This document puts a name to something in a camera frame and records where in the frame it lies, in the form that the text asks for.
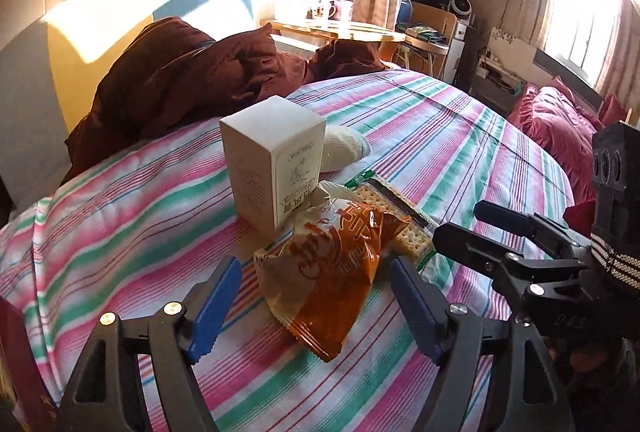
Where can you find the padded headboard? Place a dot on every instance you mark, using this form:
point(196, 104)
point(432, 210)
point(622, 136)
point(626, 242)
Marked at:
point(100, 21)

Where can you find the red pillow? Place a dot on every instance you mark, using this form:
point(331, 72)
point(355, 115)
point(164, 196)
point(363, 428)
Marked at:
point(614, 110)

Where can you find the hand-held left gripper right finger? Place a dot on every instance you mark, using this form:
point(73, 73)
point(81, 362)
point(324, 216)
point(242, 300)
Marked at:
point(415, 307)

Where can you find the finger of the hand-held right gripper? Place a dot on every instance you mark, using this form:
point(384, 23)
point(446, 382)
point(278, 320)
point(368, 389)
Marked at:
point(465, 244)
point(500, 217)

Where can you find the small white fan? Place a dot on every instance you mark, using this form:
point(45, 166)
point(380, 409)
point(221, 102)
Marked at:
point(462, 7)

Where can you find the brown quilt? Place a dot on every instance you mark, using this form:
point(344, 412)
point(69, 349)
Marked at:
point(190, 71)

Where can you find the red mug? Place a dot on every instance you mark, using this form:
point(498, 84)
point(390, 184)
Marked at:
point(344, 9)

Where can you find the orange snack packet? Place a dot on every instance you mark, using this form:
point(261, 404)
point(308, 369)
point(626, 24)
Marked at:
point(330, 272)

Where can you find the white cabinet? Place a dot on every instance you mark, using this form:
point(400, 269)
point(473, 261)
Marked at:
point(462, 51)

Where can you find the white sock roll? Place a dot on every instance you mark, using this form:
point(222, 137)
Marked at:
point(345, 146)

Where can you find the white carton box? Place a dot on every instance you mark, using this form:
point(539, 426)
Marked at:
point(260, 161)

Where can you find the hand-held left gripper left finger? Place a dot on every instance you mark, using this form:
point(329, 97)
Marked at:
point(215, 307)

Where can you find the pink quilt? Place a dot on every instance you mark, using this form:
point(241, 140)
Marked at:
point(555, 131)

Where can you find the white mug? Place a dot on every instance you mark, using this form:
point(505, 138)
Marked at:
point(322, 9)

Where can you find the cracker packet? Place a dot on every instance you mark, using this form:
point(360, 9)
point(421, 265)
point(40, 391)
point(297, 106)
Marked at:
point(395, 212)

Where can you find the striped desktop cloth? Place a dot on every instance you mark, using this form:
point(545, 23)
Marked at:
point(150, 222)

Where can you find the side window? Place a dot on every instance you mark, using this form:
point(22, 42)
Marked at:
point(582, 16)

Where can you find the small wooden table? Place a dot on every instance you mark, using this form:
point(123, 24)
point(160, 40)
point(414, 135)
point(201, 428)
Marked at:
point(340, 31)

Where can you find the wooden chair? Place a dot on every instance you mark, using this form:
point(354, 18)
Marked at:
point(430, 26)

